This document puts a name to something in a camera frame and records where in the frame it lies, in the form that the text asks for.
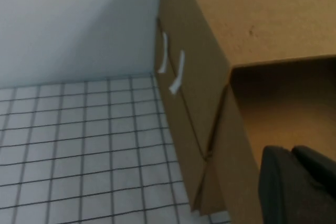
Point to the brown cardboard drawer cabinet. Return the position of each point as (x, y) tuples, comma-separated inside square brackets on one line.
[(262, 24)]

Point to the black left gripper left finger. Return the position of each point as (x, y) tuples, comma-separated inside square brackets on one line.
[(283, 197)]

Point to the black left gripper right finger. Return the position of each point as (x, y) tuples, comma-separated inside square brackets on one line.
[(320, 171)]

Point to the white grid tablecloth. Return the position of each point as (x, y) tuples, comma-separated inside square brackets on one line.
[(78, 155)]

